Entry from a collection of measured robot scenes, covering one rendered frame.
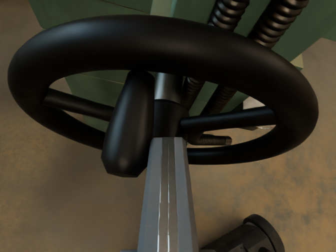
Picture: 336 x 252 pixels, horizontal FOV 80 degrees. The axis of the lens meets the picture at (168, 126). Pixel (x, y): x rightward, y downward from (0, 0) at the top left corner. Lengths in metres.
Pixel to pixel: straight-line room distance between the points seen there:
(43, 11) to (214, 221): 1.04
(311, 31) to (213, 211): 0.98
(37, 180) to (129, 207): 0.42
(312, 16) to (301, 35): 0.02
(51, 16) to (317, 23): 0.36
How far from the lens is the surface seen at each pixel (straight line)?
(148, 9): 0.33
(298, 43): 0.25
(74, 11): 0.38
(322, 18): 0.23
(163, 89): 0.23
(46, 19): 0.42
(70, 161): 1.07
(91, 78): 0.52
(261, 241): 1.00
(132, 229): 1.04
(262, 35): 0.21
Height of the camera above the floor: 1.03
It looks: 67 degrees down
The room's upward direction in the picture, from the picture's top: 34 degrees clockwise
